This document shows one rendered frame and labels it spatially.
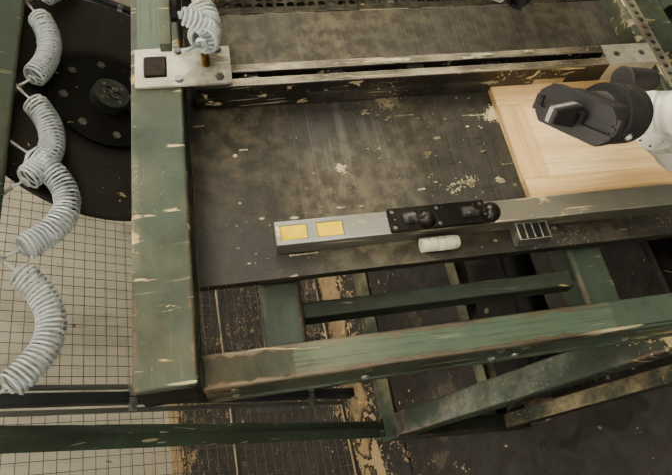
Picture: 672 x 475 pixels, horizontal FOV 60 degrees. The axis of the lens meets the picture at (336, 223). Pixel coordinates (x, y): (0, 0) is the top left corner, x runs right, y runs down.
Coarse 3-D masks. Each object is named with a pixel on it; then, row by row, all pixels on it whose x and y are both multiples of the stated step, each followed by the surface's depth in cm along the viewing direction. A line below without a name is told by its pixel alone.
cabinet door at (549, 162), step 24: (504, 96) 134; (528, 96) 135; (504, 120) 131; (528, 120) 132; (528, 144) 128; (552, 144) 129; (576, 144) 130; (624, 144) 131; (528, 168) 125; (552, 168) 126; (576, 168) 127; (600, 168) 127; (624, 168) 128; (648, 168) 128; (528, 192) 122; (552, 192) 122; (576, 192) 123
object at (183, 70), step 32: (192, 64) 118; (224, 64) 118; (256, 64) 124; (288, 64) 125; (320, 64) 126; (352, 64) 127; (384, 64) 128; (416, 64) 130; (448, 64) 132; (480, 64) 133; (512, 64) 132; (544, 64) 133; (576, 64) 134; (608, 64) 135; (640, 64) 137; (224, 96) 123; (256, 96) 125; (288, 96) 126; (320, 96) 128; (352, 96) 130; (384, 96) 132
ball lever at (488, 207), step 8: (464, 208) 113; (472, 208) 114; (480, 208) 104; (488, 208) 102; (496, 208) 102; (464, 216) 113; (472, 216) 114; (480, 216) 104; (488, 216) 102; (496, 216) 102
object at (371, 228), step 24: (600, 192) 121; (624, 192) 122; (648, 192) 122; (336, 216) 112; (360, 216) 113; (384, 216) 113; (504, 216) 116; (528, 216) 116; (552, 216) 117; (576, 216) 119; (600, 216) 121; (624, 216) 123; (288, 240) 109; (312, 240) 109; (336, 240) 110; (360, 240) 112; (384, 240) 114
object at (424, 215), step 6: (420, 210) 102; (426, 210) 101; (432, 210) 102; (402, 216) 112; (408, 216) 111; (414, 216) 108; (420, 216) 101; (426, 216) 100; (432, 216) 100; (408, 222) 112; (414, 222) 112; (420, 222) 101; (426, 222) 100; (432, 222) 101; (426, 228) 101
